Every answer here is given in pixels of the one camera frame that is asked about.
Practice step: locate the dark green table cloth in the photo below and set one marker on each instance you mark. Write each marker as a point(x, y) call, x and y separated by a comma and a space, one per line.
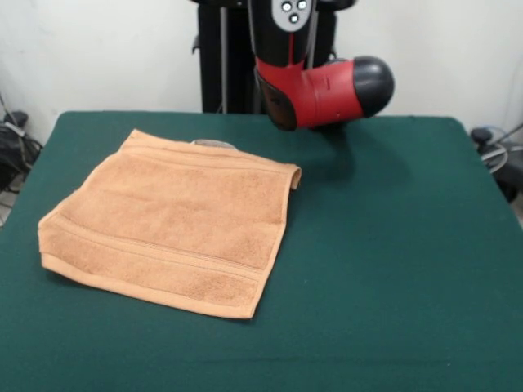
point(367, 286)

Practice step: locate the tan terry towel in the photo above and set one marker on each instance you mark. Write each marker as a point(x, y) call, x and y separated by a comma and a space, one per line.
point(171, 224)

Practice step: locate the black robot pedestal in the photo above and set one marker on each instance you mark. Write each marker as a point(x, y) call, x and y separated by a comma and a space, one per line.
point(237, 61)

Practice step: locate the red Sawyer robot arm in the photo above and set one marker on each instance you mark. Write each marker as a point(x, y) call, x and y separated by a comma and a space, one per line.
point(327, 94)

